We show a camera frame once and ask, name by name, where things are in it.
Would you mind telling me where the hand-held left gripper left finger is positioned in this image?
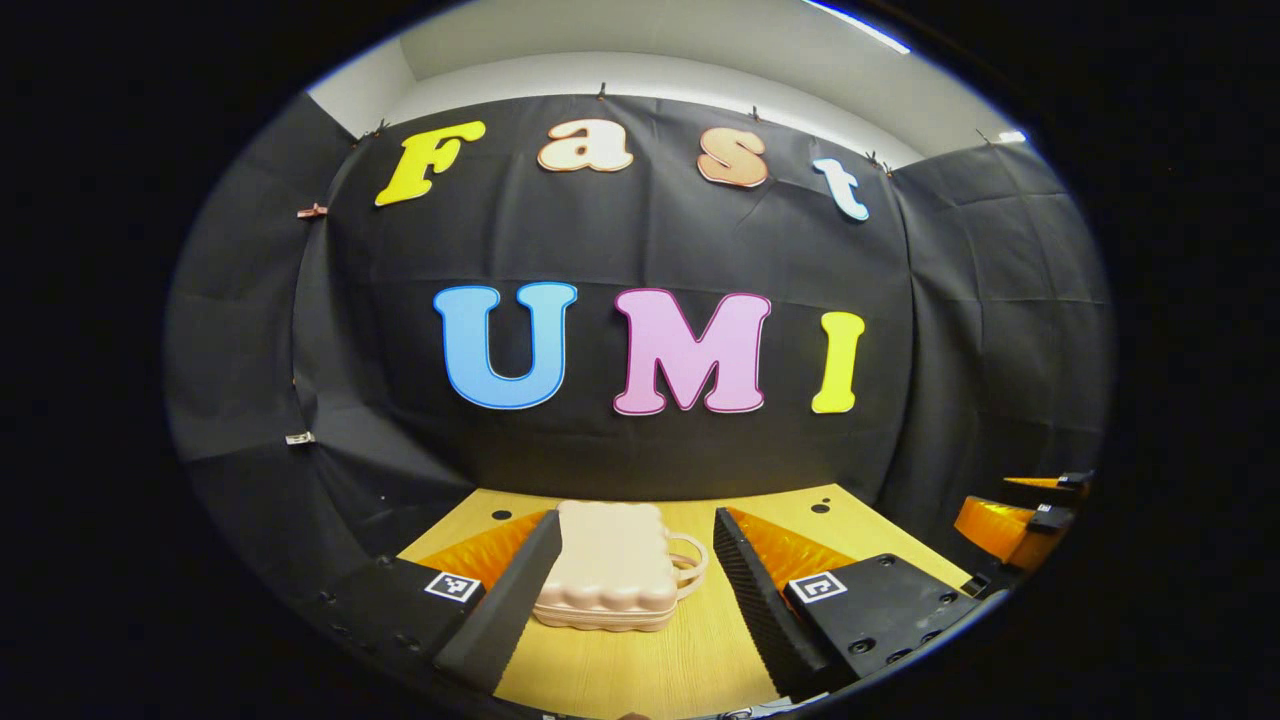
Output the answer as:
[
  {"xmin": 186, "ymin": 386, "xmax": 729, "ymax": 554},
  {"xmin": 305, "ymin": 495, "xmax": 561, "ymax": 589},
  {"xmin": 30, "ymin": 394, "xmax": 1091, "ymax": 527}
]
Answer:
[{"xmin": 320, "ymin": 508, "xmax": 564, "ymax": 696}]

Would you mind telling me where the pink hard-shell suitcase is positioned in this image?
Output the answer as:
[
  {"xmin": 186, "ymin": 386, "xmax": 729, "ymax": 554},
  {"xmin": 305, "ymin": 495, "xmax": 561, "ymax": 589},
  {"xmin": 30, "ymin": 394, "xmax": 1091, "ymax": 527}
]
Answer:
[{"xmin": 532, "ymin": 500, "xmax": 709, "ymax": 633}]

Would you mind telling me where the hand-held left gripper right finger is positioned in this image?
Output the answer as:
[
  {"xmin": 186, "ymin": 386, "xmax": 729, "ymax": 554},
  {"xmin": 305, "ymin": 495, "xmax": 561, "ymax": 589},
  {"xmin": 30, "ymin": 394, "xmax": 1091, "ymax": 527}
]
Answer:
[{"xmin": 712, "ymin": 506, "xmax": 981, "ymax": 701}]

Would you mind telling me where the black backdrop cloth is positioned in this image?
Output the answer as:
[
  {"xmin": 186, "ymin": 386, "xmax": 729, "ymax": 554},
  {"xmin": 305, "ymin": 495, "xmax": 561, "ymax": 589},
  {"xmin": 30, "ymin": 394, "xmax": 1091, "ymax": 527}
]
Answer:
[{"xmin": 165, "ymin": 93, "xmax": 1116, "ymax": 601}]

